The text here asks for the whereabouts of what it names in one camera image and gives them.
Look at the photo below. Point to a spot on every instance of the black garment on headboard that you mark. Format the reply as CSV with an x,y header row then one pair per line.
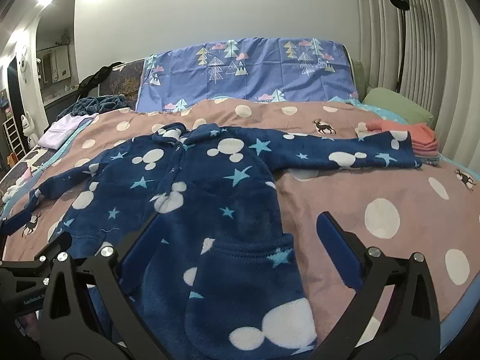
x,y
93,81

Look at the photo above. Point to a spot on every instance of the purple tree print pillow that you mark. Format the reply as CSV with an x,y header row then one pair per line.
x,y
259,69

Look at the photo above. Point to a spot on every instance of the pink polka dot duvet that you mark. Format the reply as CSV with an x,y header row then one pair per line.
x,y
434,210

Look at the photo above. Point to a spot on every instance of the dark teal blanket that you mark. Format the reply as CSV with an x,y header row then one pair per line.
x,y
88,106

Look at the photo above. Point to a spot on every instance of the black floor lamp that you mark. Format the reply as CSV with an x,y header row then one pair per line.
x,y
403,6

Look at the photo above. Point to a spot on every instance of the white ladder rack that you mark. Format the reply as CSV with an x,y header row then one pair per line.
x,y
13,139

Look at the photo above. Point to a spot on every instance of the stack of folded pink clothes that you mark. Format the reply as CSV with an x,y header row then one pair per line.
x,y
424,142

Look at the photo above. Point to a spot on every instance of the navy star fleece pajama top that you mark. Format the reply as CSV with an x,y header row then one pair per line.
x,y
223,282

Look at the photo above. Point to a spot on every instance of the green pillow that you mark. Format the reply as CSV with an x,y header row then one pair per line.
x,y
391,101

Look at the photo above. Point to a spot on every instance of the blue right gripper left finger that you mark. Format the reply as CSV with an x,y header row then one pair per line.
x,y
136,251

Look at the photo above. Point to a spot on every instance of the folded lavender cloth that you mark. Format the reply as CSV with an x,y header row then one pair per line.
x,y
60,131

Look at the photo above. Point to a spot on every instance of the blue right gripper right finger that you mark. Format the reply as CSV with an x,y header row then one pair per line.
x,y
345,250

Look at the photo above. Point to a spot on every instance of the grey curtain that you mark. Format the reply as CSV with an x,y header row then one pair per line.
x,y
441,70

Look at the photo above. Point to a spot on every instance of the brown patterned headboard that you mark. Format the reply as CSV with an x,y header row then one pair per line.
x,y
124,79

